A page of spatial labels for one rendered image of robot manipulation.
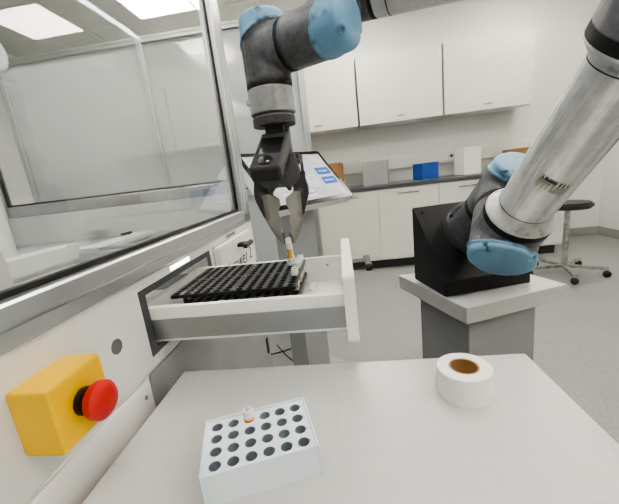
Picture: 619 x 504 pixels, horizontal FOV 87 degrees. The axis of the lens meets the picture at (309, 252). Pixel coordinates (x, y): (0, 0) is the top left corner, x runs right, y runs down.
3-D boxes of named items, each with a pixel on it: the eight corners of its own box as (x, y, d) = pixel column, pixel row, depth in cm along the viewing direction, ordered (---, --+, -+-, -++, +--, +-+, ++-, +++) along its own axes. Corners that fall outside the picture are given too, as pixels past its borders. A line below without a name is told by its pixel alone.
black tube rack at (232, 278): (308, 286, 73) (305, 258, 72) (299, 321, 56) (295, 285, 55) (213, 294, 76) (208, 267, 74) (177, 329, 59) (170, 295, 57)
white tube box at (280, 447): (306, 421, 44) (303, 396, 43) (322, 474, 36) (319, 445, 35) (211, 446, 41) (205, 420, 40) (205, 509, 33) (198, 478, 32)
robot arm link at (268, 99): (289, 80, 50) (237, 88, 51) (293, 112, 51) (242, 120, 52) (296, 92, 57) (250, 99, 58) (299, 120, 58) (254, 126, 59)
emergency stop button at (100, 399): (126, 402, 36) (117, 370, 35) (100, 430, 32) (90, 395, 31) (101, 404, 37) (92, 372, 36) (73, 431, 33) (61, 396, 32)
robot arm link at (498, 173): (520, 197, 78) (559, 152, 67) (517, 240, 71) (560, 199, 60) (469, 181, 80) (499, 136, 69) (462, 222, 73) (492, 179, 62)
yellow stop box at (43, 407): (120, 406, 38) (104, 350, 37) (71, 458, 31) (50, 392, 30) (80, 407, 39) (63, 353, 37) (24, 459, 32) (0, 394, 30)
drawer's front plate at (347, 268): (352, 282, 78) (348, 237, 76) (360, 343, 50) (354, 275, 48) (345, 283, 78) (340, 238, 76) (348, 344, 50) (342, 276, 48)
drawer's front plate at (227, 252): (255, 260, 112) (250, 228, 110) (227, 289, 84) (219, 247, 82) (250, 260, 112) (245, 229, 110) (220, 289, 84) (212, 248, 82)
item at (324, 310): (344, 279, 76) (342, 254, 75) (347, 330, 52) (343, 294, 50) (182, 292, 81) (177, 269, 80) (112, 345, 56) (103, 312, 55)
